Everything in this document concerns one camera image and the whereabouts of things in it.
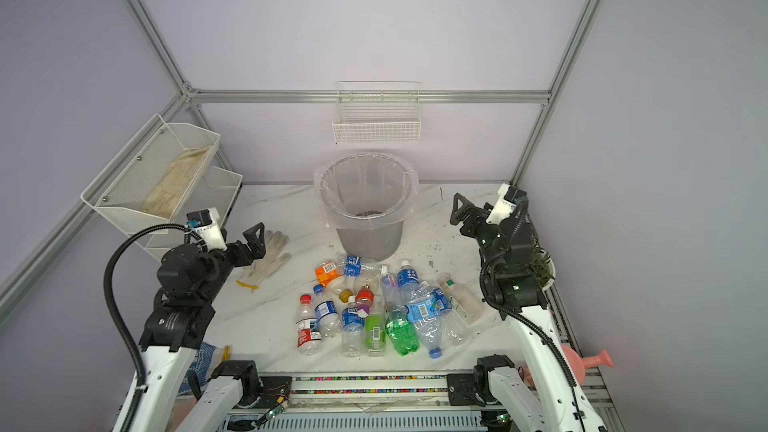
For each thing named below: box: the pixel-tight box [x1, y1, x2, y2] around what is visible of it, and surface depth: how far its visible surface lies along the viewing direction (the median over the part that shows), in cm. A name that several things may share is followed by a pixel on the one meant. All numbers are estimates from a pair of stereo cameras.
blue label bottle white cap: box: [393, 259, 420, 303], surface depth 90 cm
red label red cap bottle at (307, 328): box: [296, 294, 321, 357], surface depth 80 cm
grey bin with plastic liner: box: [313, 152, 419, 262], surface depth 90 cm
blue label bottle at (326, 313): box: [313, 284, 342, 337], surface depth 84 cm
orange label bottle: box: [314, 261, 345, 288], surface depth 95 cm
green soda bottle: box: [385, 305, 420, 356], surface depth 81 cm
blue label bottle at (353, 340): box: [341, 295, 366, 358], surface depth 82 cm
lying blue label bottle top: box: [336, 254, 382, 277], surface depth 92 cm
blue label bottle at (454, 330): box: [432, 288, 469, 346], surface depth 85 cm
